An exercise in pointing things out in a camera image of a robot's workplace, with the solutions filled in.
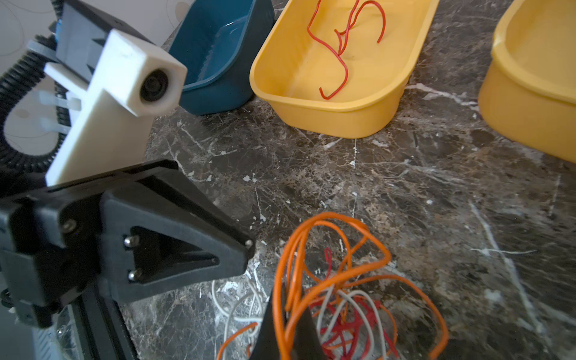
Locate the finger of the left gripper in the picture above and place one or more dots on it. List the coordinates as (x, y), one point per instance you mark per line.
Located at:
(161, 233)

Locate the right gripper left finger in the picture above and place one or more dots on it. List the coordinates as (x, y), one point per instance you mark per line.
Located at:
(266, 347)

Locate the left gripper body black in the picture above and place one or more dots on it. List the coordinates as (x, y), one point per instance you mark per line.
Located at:
(49, 240)

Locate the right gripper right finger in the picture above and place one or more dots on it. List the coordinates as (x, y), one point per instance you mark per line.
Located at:
(306, 344)

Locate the teal plastic bin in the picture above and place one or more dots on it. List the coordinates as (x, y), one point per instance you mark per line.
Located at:
(218, 42)

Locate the middle yellow plastic bin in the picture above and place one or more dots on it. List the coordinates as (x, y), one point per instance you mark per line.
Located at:
(340, 68)

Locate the yellow plastic bin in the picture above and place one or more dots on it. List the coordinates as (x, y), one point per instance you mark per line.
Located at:
(528, 94)
(340, 68)

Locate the right yellow plastic bin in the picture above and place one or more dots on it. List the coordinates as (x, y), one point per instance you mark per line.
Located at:
(528, 94)

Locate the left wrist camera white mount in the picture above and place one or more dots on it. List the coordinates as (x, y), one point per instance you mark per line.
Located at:
(134, 82)

